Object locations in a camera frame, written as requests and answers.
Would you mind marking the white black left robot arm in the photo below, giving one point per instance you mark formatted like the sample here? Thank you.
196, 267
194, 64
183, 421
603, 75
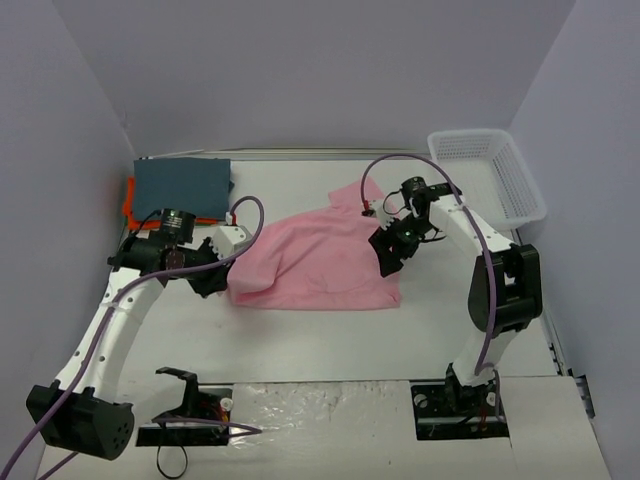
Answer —
78, 411

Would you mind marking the folded teal blue t-shirt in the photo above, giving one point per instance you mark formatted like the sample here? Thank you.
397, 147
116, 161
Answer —
198, 186

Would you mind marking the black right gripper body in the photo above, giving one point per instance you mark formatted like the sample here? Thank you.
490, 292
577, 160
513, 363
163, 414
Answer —
388, 245

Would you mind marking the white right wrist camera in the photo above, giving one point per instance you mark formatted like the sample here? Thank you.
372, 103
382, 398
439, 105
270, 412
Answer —
376, 209

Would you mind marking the pink t-shirt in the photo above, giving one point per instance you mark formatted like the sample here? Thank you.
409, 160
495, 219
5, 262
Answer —
319, 260

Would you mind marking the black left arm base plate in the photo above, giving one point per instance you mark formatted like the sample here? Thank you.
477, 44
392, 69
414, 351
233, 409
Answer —
180, 411

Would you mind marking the folded orange t-shirt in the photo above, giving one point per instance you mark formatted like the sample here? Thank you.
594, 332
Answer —
127, 210

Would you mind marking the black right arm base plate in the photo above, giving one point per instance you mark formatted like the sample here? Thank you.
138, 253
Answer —
436, 419

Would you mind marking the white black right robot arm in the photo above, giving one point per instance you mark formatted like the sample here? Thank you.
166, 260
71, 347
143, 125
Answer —
505, 292

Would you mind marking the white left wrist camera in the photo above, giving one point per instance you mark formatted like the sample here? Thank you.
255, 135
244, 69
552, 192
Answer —
229, 238

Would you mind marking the white plastic basket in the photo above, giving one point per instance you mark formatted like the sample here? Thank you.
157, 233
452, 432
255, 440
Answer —
492, 174

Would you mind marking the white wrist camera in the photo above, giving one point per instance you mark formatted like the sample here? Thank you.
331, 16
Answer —
229, 238
376, 209

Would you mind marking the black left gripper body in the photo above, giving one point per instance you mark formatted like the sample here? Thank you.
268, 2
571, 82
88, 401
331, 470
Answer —
205, 273

